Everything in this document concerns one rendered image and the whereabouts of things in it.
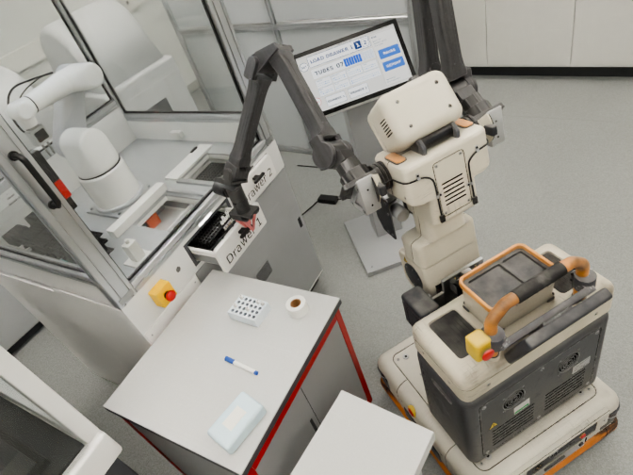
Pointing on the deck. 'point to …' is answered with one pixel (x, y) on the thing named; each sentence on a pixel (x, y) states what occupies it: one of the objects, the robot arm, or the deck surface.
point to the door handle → (37, 178)
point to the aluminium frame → (26, 265)
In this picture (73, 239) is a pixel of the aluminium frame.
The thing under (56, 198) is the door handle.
